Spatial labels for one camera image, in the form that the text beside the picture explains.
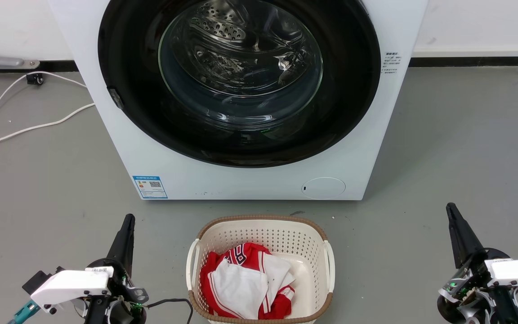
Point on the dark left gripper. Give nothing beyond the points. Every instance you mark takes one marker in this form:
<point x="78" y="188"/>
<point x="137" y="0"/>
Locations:
<point x="122" y="310"/>

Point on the round black glass washer door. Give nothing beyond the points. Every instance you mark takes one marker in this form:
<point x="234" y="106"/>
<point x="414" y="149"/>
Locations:
<point x="128" y="112"/>

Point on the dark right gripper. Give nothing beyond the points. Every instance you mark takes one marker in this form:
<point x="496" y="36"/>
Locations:
<point x="470" y="290"/>

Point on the red and white jersey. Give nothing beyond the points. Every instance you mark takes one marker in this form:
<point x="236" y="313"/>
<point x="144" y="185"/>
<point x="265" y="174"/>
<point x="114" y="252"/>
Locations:
<point x="241" y="288"/>

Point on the perforated steel washer drum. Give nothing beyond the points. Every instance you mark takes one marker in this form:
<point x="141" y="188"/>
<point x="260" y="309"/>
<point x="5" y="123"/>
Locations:
<point x="223" y="27"/>

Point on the teal connector piece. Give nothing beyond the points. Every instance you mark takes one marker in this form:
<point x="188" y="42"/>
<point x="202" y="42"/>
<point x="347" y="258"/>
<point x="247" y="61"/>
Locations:
<point x="24" y="312"/>

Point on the small printed text sticker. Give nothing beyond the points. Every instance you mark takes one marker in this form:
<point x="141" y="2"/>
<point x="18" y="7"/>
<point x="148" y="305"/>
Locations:
<point x="392" y="63"/>

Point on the small black caster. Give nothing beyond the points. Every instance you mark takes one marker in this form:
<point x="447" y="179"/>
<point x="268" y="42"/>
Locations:
<point x="35" y="79"/>

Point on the round white filter cover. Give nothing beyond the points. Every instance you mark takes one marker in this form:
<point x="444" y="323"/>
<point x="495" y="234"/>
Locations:
<point x="323" y="188"/>

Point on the white front-load washing machine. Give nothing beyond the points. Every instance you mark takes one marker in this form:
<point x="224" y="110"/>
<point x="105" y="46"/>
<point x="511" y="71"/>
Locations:
<point x="241" y="184"/>

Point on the cream plastic laundry basket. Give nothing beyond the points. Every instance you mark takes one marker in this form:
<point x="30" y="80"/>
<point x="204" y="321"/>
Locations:
<point x="263" y="231"/>

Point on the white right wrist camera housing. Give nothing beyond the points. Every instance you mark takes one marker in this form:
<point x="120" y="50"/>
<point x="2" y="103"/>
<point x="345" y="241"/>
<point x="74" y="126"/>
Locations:
<point x="517" y="272"/>

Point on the blue energy label sticker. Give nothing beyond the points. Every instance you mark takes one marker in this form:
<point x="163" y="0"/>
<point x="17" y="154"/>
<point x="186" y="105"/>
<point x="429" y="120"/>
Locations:
<point x="150" y="187"/>

